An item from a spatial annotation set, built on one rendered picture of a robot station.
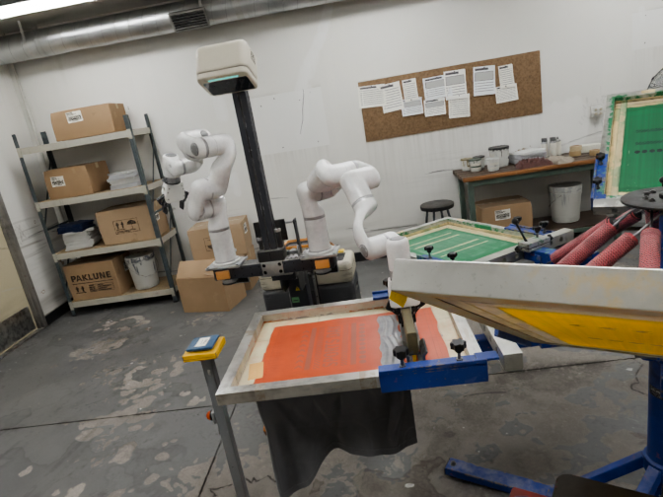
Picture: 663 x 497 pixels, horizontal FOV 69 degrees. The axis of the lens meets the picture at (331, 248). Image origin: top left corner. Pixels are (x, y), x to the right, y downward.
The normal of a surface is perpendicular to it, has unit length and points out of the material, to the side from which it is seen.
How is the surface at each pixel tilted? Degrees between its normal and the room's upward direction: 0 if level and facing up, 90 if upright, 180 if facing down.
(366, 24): 90
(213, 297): 90
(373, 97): 88
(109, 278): 90
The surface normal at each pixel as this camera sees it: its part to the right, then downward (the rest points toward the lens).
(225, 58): -0.19, -0.15
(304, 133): -0.05, 0.29
